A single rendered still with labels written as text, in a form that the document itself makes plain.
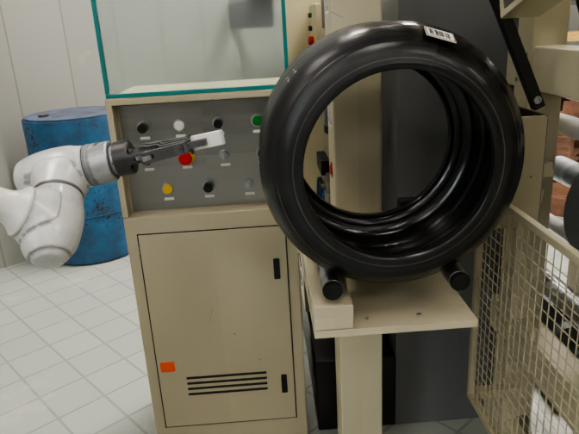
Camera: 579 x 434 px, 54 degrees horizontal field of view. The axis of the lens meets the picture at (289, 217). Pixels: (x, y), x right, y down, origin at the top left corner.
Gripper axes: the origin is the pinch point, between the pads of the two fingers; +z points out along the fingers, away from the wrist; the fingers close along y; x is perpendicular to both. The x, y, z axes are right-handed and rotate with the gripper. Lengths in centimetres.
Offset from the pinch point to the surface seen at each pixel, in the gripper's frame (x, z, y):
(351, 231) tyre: 33.2, 28.2, 14.3
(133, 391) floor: 114, -69, 88
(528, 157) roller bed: 25, 77, 19
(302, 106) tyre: -4.5, 20.8, -11.3
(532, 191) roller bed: 35, 77, 19
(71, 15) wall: -52, -114, 319
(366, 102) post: 3.7, 39.0, 26.2
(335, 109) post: 3.9, 30.7, 26.3
